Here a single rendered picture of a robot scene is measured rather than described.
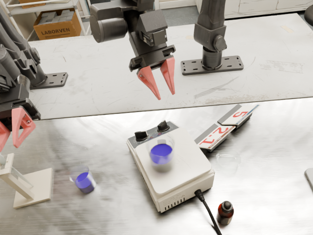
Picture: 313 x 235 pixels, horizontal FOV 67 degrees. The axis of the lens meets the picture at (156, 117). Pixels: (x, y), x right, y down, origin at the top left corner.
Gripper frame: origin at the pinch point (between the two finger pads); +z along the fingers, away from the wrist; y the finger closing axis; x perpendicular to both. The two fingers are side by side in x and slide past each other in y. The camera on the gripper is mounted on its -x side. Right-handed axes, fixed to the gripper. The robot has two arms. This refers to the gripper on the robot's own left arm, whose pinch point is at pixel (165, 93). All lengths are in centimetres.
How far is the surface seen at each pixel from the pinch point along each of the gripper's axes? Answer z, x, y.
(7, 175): 3.9, -0.6, -35.4
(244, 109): 10.9, 5.2, 20.2
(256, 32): -12, 27, 50
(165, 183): 16.1, -8.1, -8.8
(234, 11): -71, 181, 162
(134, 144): 8.2, 2.9, -10.4
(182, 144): 11.5, -4.1, -1.8
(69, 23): -112, 185, -10
